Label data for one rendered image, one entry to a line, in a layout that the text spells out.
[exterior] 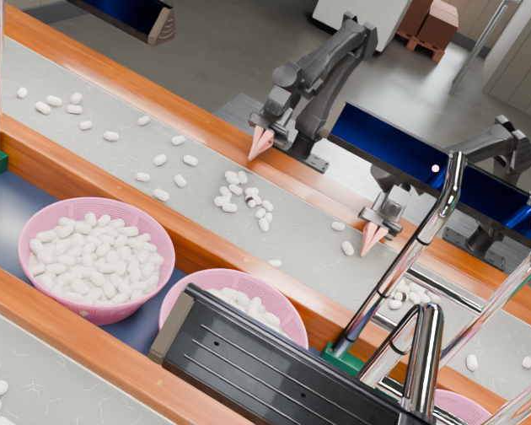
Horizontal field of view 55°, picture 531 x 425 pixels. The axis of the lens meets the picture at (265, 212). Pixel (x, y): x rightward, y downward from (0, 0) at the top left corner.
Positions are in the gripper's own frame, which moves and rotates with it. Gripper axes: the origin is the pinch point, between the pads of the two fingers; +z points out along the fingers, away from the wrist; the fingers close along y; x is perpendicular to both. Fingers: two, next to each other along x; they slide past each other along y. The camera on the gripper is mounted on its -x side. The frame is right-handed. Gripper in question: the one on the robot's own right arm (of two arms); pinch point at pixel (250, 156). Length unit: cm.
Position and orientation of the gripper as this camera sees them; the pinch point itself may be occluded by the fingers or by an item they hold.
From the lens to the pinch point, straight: 121.5
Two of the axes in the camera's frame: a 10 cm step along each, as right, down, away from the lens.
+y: 8.7, 4.9, -1.0
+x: -0.3, 2.5, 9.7
